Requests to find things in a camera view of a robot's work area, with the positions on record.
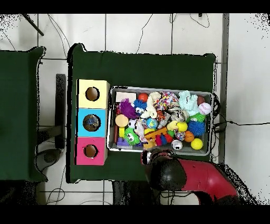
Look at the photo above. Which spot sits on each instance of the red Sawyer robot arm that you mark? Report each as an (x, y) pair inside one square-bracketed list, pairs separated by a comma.
[(200, 175)]

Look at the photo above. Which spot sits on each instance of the shallow mesh bin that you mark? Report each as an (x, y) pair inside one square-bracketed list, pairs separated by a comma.
[(135, 148)]

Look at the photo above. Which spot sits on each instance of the wooden box with three holes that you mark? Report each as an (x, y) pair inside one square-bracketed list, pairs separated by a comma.
[(92, 103)]

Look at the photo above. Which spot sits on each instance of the blue spiky ball with eyes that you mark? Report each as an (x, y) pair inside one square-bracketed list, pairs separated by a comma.
[(139, 106)]

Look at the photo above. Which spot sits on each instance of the purple spiky ball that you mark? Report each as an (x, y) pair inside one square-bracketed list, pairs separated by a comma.
[(127, 108)]

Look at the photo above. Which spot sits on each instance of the small soccer ball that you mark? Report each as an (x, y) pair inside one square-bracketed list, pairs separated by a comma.
[(131, 123)]

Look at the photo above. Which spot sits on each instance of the smooth orange ball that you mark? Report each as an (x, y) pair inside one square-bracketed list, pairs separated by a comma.
[(143, 97)]

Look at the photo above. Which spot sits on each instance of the globe print ball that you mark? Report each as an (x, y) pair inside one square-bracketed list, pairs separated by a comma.
[(151, 123)]

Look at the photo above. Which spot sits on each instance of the green spiky ball with eyes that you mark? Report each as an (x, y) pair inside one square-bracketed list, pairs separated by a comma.
[(131, 137)]

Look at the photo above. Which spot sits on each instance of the dark green table cloth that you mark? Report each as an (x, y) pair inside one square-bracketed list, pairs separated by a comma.
[(147, 69)]

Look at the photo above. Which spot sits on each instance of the mint green cloth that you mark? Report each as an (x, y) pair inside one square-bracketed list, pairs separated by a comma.
[(187, 101)]

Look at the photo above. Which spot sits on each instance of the yellow ball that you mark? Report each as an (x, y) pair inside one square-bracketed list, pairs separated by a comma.
[(196, 144)]

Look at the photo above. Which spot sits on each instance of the white baseball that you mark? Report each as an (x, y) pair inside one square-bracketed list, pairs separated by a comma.
[(204, 108)]

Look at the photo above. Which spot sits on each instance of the black upright stand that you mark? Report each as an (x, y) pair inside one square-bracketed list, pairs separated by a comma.
[(60, 105)]

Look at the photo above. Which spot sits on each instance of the grey rounded floor base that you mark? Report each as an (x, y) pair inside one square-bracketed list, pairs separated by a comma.
[(49, 157)]

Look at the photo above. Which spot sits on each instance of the green covered side table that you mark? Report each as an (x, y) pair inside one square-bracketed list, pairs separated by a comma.
[(19, 116)]

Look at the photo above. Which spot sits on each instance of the black tripod leg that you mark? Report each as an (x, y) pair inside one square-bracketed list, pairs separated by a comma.
[(33, 25)]

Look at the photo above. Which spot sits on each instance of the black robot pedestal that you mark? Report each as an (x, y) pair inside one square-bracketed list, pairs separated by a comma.
[(130, 194)]

